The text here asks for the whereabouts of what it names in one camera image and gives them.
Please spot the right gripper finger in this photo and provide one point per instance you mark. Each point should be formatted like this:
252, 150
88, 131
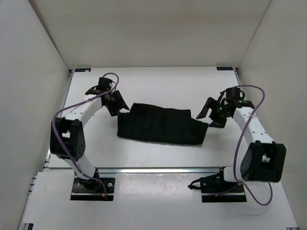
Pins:
218, 123
208, 105

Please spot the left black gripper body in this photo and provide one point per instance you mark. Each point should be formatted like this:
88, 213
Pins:
112, 103

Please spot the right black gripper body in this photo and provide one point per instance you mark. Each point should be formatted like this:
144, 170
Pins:
218, 111

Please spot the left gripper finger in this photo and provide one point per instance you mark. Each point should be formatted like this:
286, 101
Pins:
114, 111
119, 101

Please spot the black pleated skirt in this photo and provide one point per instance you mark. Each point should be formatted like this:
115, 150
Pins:
151, 123

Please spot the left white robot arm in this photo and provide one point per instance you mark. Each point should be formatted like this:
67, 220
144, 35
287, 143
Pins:
67, 140

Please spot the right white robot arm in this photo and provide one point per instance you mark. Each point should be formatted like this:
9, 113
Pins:
264, 158

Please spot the right blue table label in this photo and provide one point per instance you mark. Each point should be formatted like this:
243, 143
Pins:
224, 68

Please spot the blue table label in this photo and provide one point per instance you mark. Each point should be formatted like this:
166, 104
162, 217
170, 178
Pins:
224, 68
82, 70

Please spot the left blue table label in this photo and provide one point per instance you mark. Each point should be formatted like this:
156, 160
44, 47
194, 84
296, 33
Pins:
82, 70

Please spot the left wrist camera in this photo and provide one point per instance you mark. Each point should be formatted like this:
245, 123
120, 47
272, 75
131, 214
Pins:
104, 84

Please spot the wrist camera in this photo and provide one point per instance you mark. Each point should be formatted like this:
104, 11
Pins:
104, 84
234, 93

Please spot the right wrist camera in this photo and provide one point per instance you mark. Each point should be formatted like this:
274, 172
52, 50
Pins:
234, 93

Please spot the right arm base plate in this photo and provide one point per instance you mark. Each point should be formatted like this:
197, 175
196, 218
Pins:
223, 191

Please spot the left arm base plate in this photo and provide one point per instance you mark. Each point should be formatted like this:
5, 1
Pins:
93, 190

